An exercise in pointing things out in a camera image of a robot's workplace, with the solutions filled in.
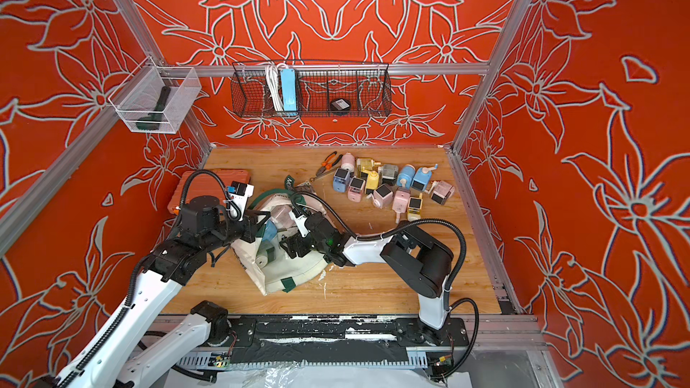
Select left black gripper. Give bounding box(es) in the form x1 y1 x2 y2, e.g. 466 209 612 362
202 207 271 254

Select cream tote bag green handles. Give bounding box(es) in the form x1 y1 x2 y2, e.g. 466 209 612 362
231 189 328 296

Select blue grey square sharpener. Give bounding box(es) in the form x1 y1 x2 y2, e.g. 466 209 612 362
332 168 352 193

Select yellow tall pencil sharpener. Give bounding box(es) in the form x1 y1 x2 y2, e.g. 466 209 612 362
366 171 380 194

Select pink cube sharpener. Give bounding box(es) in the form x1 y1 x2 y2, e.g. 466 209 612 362
372 183 394 209

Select grey clear pencil sharpener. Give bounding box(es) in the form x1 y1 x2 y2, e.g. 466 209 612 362
378 163 399 186

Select yellow black square sharpener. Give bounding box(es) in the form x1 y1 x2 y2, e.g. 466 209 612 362
406 197 423 222

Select blue crank pencil sharpener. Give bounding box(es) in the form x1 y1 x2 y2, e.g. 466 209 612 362
411 165 438 192

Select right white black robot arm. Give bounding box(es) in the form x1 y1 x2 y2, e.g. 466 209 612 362
280 212 454 330

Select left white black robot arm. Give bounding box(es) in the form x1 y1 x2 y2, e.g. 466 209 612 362
37 196 270 387

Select orange plastic tool case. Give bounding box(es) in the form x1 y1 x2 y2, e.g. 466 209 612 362
167 169 250 215

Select light blue box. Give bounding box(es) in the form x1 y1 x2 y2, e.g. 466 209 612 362
280 68 298 115

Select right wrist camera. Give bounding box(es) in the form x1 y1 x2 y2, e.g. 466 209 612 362
289 210 309 238

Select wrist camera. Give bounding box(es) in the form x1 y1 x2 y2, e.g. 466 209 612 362
225 181 254 221
289 210 309 238

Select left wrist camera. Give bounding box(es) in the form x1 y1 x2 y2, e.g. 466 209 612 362
225 181 254 221

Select orange handled pliers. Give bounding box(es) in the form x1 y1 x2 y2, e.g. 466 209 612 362
308 151 343 183

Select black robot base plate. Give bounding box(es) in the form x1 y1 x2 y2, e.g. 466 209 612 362
179 314 470 371

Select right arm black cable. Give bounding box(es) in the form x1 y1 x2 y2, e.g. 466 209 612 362
290 191 481 379

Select black wire wall basket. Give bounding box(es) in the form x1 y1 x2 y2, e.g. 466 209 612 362
230 60 393 119

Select clear acrylic wall bin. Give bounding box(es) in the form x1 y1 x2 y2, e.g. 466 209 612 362
108 57 201 135

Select white coiled cable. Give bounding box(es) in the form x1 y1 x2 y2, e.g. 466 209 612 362
265 64 284 113

